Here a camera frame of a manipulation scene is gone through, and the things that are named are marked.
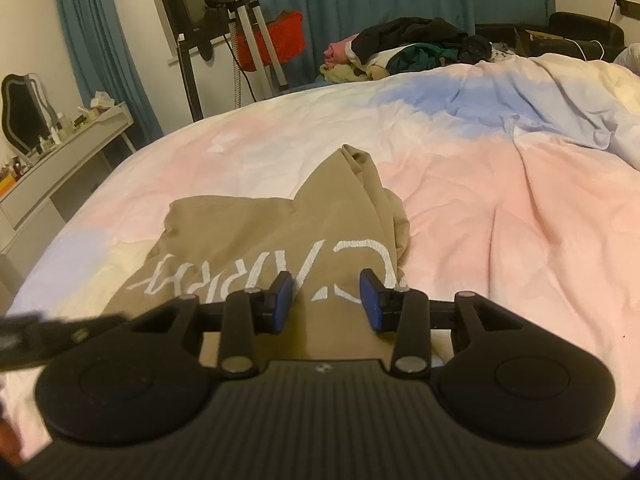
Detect narrow blue curtain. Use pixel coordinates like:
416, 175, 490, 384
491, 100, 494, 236
52, 0, 163, 136

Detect tan t-shirt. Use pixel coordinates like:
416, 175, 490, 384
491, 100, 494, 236
102, 144, 453, 361

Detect white vanity desk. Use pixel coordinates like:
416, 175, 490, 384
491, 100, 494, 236
0, 101, 136, 301

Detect cardboard box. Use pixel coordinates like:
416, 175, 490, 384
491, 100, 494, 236
515, 25, 568, 56

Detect group of cosmetic bottles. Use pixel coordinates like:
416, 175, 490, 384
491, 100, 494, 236
0, 110, 101, 183

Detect dark green garment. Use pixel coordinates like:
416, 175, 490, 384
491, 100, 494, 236
387, 42, 447, 74

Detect pastel tie-dye blanket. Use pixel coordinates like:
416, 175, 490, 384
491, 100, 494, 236
0, 52, 640, 461

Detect pastel pillow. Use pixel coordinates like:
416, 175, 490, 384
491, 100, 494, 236
612, 42, 640, 78

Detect red bag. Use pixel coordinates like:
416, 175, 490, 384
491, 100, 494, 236
235, 10, 306, 72

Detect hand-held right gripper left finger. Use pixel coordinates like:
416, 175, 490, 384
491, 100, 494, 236
132, 270, 296, 380

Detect black metal stand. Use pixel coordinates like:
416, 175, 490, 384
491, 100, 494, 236
170, 32, 205, 122

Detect wavy framed vanity mirror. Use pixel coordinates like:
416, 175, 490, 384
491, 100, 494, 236
0, 72, 53, 157

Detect pink garment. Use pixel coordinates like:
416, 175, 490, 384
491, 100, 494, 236
322, 35, 362, 68

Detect black and silver stand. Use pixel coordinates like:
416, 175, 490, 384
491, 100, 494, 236
200, 0, 291, 108

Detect yellow patterned cloth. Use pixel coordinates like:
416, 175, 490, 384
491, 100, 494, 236
320, 52, 401, 83

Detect black sofa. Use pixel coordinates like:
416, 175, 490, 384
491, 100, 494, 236
475, 11, 626, 61

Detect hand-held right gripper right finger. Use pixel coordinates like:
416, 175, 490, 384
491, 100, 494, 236
360, 267, 526, 380

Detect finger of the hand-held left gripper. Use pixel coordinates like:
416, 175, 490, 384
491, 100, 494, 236
0, 312, 127, 373

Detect tissue box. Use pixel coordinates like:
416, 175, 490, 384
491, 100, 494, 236
89, 91, 123, 111

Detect black garment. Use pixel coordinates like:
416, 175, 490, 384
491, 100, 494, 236
352, 16, 493, 61

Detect white charging cable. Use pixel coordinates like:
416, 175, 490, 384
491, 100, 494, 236
574, 39, 607, 62

